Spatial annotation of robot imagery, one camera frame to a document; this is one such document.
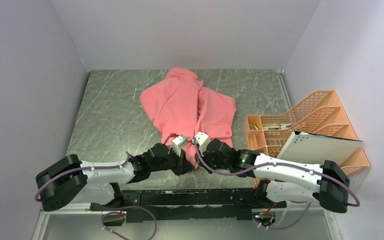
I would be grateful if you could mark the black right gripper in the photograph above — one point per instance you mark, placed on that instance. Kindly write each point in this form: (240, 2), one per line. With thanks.
(205, 155)

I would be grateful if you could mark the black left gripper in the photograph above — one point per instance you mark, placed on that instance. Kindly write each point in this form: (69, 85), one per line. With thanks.
(182, 164)

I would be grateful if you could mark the pink zip-up jacket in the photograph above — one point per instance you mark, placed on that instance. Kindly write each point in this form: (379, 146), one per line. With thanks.
(181, 104)

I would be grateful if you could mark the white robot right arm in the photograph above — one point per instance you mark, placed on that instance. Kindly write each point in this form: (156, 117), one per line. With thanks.
(284, 180)

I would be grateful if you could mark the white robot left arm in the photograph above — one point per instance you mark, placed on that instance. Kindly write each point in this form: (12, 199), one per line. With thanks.
(71, 179)

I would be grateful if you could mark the white folder in organizer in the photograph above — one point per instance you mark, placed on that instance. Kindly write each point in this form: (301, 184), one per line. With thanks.
(310, 148)

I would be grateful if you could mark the orange plastic desk organizer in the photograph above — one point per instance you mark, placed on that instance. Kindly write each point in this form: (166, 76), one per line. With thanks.
(321, 112)

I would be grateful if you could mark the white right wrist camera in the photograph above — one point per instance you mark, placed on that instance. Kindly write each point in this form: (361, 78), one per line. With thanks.
(202, 140)

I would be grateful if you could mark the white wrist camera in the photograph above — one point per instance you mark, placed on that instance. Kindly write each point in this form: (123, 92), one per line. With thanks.
(202, 140)
(178, 143)

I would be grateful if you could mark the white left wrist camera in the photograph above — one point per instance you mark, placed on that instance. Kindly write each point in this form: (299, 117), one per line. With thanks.
(178, 143)

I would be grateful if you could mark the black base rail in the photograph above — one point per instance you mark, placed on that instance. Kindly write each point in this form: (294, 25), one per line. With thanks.
(233, 203)

